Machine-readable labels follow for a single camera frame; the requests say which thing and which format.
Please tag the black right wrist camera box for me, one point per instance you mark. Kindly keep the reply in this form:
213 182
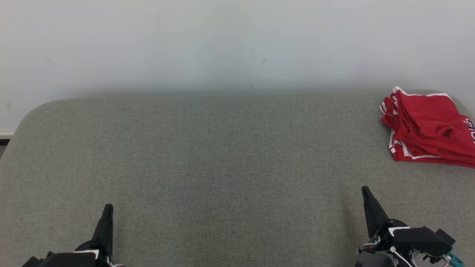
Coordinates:
446 237

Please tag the red basketball jersey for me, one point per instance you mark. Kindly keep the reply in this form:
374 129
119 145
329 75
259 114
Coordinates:
468 152

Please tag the red shorts with white stripe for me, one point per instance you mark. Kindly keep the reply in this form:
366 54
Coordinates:
426 118

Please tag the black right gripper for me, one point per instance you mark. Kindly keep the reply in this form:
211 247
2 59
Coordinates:
408 243

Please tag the teal right camera connector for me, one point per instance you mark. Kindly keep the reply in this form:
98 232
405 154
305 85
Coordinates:
455 260

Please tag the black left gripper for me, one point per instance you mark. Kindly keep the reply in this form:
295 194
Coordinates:
74 260

